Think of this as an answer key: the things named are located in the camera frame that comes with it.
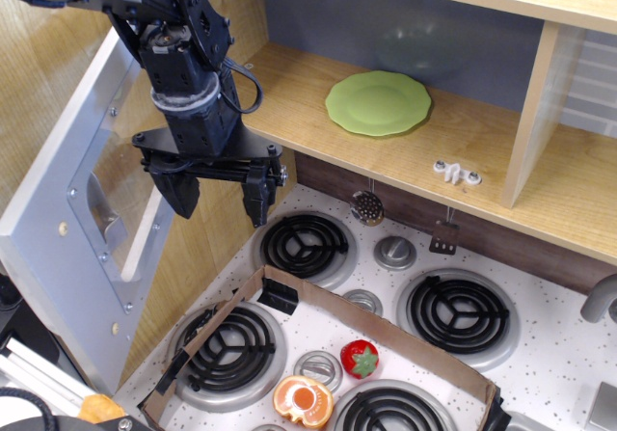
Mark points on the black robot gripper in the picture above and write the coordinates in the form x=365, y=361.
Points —
x=211, y=142

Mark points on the silver toy microwave door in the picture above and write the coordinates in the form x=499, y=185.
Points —
x=83, y=234

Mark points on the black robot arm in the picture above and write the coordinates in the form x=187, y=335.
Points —
x=183, y=46

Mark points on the wooden microwave shelf cabinet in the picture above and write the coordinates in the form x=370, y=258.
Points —
x=538, y=178

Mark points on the back left black burner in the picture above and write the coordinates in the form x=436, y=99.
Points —
x=310, y=246

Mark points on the black burner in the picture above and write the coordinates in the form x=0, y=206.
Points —
x=389, y=409
x=459, y=316
x=241, y=355
x=310, y=246

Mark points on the metal slotted spoon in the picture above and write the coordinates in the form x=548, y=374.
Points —
x=367, y=207

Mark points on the front left black burner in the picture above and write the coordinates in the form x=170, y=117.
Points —
x=241, y=355

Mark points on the middle silver stove knob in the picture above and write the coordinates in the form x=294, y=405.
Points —
x=365, y=299

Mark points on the silver stove knob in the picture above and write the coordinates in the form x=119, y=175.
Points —
x=395, y=253
x=322, y=367
x=365, y=299

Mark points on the green plate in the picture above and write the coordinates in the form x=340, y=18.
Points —
x=378, y=103

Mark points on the upper silver stove knob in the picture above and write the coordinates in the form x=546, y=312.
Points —
x=395, y=253

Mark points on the lower silver stove knob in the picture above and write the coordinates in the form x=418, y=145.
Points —
x=322, y=367

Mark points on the red toy strawberry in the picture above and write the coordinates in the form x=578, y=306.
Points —
x=359, y=358

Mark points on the orange toy fruit half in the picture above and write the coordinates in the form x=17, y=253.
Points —
x=303, y=400

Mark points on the cardboard barrier strip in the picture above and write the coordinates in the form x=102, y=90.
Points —
x=283, y=292

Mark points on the small metal spatula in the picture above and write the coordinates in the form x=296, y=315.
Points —
x=445, y=235

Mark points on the white door latch clip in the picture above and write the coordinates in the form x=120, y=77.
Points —
x=454, y=173

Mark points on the black device at left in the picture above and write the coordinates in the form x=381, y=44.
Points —
x=20, y=322

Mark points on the black round base with screw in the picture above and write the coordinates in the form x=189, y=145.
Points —
x=62, y=423

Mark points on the orange toy piece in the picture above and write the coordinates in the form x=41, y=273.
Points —
x=98, y=408

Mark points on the back right black burner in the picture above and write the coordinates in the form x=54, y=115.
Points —
x=459, y=316

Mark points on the front right black burner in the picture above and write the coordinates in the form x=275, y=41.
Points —
x=389, y=409

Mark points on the grey faucet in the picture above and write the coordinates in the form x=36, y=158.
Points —
x=601, y=301

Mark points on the aluminium rail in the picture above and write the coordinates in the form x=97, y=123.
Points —
x=23, y=368

